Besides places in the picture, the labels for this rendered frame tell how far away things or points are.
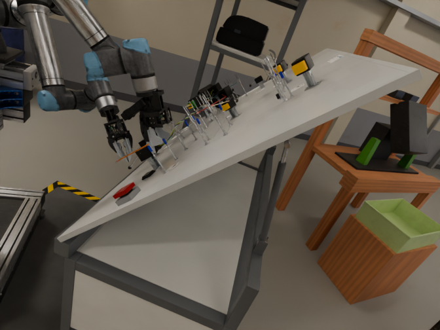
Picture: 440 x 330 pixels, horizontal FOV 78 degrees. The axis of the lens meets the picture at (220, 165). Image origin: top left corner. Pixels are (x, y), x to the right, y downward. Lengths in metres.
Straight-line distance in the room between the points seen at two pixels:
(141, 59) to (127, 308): 0.82
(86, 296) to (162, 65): 3.85
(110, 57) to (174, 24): 3.63
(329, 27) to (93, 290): 4.98
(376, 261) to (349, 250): 0.22
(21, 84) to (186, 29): 3.22
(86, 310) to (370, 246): 1.94
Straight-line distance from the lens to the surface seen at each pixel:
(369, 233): 2.41
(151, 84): 0.91
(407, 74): 0.60
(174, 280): 1.03
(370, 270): 2.46
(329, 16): 5.31
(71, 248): 1.04
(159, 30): 4.51
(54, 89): 1.18
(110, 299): 1.11
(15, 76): 1.64
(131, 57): 0.90
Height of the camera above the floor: 1.61
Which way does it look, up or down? 27 degrees down
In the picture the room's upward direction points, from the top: 20 degrees clockwise
